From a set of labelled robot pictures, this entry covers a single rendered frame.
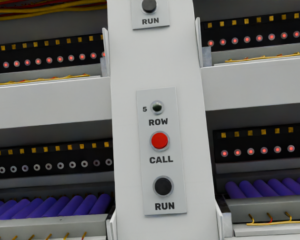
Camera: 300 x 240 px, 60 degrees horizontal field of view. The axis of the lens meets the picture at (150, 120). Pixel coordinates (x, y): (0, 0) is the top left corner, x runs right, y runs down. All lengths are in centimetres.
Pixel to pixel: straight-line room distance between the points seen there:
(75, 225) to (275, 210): 23
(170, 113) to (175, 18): 11
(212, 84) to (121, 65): 10
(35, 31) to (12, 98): 29
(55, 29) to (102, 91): 31
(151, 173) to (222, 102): 10
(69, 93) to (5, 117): 8
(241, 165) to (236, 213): 12
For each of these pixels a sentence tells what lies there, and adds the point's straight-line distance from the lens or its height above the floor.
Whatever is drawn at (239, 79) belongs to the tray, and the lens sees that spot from 29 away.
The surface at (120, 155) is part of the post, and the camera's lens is 26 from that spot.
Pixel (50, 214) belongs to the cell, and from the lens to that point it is 38.
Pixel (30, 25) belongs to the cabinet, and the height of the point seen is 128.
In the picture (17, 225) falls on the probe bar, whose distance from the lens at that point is 36.
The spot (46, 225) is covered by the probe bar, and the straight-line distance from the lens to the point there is 34.
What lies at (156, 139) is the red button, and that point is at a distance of 25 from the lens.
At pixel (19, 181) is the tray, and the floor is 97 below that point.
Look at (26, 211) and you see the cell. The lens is 41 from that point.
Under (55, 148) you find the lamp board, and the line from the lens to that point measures 46.
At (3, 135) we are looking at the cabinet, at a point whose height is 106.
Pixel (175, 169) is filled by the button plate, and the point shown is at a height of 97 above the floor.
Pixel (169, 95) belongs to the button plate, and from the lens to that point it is 27.
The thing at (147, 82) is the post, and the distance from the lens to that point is 27.
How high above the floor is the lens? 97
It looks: 11 degrees up
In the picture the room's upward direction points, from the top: 4 degrees counter-clockwise
